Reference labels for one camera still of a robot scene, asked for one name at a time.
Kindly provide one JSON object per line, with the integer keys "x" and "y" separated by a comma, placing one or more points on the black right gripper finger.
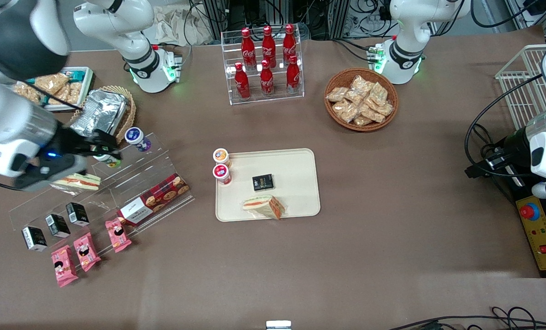
{"x": 105, "y": 139}
{"x": 107, "y": 153}

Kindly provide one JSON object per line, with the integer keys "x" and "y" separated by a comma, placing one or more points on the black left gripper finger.
{"x": 474, "y": 172}

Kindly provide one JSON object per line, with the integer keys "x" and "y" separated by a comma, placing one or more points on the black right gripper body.
{"x": 69, "y": 143}

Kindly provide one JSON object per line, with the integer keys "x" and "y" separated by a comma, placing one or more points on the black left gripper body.
{"x": 512, "y": 145}

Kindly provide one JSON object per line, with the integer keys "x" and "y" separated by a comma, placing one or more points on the triangular sandwich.
{"x": 263, "y": 206}

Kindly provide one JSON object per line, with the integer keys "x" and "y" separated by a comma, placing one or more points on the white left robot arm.
{"x": 408, "y": 27}

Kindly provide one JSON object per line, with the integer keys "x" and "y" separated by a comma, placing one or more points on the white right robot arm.
{"x": 16, "y": 119}

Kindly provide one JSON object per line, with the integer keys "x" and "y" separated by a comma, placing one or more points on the flat wrapped sandwich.
{"x": 82, "y": 182}

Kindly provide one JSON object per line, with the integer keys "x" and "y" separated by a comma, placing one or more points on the white rectangular snack tray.
{"x": 88, "y": 85}

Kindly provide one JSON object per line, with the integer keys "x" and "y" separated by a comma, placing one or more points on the beige plastic tray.
{"x": 295, "y": 174}

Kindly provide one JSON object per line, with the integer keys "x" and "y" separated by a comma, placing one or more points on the green lid cup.
{"x": 112, "y": 162}

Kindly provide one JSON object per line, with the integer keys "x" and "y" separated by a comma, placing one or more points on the blue lid purple cup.
{"x": 134, "y": 135}

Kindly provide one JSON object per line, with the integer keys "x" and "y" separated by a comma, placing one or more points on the silver foil container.
{"x": 101, "y": 110}

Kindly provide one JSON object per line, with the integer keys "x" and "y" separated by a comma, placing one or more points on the clear acrylic stepped stand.
{"x": 130, "y": 174}

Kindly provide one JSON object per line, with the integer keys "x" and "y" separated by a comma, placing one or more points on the oval tan wicker basket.
{"x": 129, "y": 112}

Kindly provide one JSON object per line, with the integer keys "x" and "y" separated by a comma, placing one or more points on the clear wrapped rice snack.
{"x": 52, "y": 82}
{"x": 74, "y": 92}
{"x": 27, "y": 91}
{"x": 61, "y": 97}

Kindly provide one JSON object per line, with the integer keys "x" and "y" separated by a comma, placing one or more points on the red cookie box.
{"x": 156, "y": 198}

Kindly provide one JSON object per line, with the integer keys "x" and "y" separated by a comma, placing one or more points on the small black carton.
{"x": 78, "y": 214}
{"x": 58, "y": 225}
{"x": 34, "y": 239}

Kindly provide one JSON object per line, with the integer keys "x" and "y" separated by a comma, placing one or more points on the teal snack packet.
{"x": 77, "y": 74}

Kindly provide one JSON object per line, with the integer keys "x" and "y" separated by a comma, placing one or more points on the pink snack packet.
{"x": 64, "y": 266}
{"x": 87, "y": 252}
{"x": 118, "y": 234}

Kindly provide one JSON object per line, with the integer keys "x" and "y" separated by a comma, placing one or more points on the yellow control box red button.
{"x": 543, "y": 238}

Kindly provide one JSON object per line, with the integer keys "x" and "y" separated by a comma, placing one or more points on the orange lid cup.
{"x": 220, "y": 155}

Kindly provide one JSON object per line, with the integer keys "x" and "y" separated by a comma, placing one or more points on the red lid cup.
{"x": 221, "y": 172}

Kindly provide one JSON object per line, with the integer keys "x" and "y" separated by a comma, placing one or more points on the clear wrapped snack packet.
{"x": 354, "y": 97}
{"x": 337, "y": 94}
{"x": 360, "y": 83}
{"x": 378, "y": 91}
{"x": 350, "y": 114}
{"x": 341, "y": 107}
{"x": 372, "y": 113}
{"x": 363, "y": 121}

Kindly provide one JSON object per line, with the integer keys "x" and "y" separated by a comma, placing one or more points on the beige cloth bag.
{"x": 172, "y": 25}

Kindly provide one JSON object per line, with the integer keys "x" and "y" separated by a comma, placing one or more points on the red cola bottle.
{"x": 268, "y": 46}
{"x": 293, "y": 78}
{"x": 242, "y": 85}
{"x": 289, "y": 43}
{"x": 267, "y": 81}
{"x": 248, "y": 50}

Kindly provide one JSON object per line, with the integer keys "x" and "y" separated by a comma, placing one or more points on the round brown wicker basket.
{"x": 334, "y": 119}

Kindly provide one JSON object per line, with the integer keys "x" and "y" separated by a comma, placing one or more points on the black box with gold print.
{"x": 263, "y": 182}

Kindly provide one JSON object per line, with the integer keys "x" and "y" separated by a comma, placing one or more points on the clear acrylic bottle rack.
{"x": 277, "y": 98}

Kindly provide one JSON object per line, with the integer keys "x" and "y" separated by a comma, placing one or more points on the small white device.
{"x": 278, "y": 325}

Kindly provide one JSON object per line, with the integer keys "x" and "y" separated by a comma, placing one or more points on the metal equipment frame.
{"x": 318, "y": 16}

